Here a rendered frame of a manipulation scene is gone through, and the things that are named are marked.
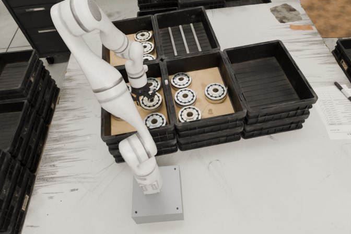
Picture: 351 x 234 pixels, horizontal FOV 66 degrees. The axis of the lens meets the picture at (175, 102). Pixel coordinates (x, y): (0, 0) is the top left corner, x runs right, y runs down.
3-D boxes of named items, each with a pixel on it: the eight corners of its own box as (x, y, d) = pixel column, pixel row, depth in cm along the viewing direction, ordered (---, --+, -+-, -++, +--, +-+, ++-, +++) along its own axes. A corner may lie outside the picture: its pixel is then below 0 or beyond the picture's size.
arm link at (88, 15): (128, 24, 90) (105, 33, 92) (81, -17, 64) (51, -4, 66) (134, 50, 88) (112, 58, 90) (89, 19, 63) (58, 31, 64)
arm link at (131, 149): (125, 162, 77) (137, 184, 91) (153, 145, 80) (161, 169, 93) (112, 139, 83) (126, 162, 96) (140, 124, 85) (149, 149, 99)
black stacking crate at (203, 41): (220, 66, 143) (221, 49, 134) (165, 76, 141) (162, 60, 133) (203, 23, 167) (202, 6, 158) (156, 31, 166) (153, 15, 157)
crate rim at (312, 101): (318, 103, 111) (320, 99, 109) (247, 116, 110) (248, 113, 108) (279, 42, 136) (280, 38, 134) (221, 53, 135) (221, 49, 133)
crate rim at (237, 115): (247, 116, 110) (248, 113, 108) (175, 129, 109) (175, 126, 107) (221, 53, 135) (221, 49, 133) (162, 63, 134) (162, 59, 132)
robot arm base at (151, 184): (163, 191, 105) (156, 174, 91) (140, 195, 105) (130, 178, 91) (161, 169, 110) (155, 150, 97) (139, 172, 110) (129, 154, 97)
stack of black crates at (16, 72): (50, 126, 211) (19, 88, 176) (13, 129, 212) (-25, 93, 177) (60, 88, 236) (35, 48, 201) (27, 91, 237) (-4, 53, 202)
